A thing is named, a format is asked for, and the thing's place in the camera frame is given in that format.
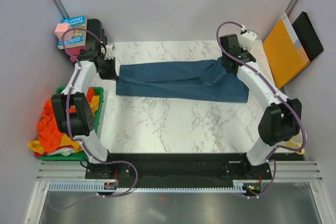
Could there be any blue t shirt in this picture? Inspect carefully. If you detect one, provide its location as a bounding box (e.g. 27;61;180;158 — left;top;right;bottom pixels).
116;58;249;103

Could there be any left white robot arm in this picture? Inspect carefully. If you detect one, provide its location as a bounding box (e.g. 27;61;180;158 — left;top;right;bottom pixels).
51;44;117;178

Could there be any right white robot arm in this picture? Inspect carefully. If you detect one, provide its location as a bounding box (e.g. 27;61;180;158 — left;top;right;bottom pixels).
216;34;304;179

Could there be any green plastic bin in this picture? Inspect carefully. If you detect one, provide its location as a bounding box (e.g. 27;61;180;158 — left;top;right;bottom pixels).
34;87;104;161

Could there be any pink black drawer unit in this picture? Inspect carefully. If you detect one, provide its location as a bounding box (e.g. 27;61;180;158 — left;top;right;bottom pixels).
65;18;109;63

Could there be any blue storey treehouse book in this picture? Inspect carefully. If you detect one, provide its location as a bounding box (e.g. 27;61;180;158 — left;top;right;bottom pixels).
58;15;87;49

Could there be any orange folder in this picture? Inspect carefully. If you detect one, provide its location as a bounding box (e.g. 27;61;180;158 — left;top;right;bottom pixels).
263;14;310;89

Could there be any pink cube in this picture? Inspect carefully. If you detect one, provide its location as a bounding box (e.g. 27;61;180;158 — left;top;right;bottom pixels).
55;23;74;40

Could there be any black folder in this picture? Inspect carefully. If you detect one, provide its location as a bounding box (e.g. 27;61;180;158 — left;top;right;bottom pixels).
292;12;324;61

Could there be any orange t shirt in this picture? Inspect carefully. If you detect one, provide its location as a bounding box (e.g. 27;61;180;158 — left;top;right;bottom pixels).
37;99;82;154

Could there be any white red t shirt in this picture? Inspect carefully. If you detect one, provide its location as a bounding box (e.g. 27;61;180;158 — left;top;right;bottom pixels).
47;146;75;156

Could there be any yellow t shirt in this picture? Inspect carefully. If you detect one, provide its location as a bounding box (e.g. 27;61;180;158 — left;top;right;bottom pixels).
28;95;100;154

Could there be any yellow mug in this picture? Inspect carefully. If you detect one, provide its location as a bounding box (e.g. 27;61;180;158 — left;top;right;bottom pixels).
284;133;303;149

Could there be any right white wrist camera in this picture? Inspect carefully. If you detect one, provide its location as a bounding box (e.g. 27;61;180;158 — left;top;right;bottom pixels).
238;25;257;52

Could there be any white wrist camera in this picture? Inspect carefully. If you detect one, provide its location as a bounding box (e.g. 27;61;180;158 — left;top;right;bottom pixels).
238;25;257;52
104;44;115;60

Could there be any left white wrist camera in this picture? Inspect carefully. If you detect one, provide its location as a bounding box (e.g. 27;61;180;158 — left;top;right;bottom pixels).
104;44;115;60

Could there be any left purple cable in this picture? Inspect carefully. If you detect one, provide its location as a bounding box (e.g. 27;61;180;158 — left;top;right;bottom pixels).
47;28;139;211

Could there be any purple cable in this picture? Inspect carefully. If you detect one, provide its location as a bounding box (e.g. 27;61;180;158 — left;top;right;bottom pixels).
47;28;139;211
216;21;308;200

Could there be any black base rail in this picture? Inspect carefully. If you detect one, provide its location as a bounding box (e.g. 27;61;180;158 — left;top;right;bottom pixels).
85;153;271;187

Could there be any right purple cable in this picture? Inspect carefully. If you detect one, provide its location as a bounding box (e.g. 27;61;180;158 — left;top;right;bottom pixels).
216;21;308;200

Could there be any white slotted cable duct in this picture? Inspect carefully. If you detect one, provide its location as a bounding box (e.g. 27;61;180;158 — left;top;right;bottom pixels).
48;181;246;193

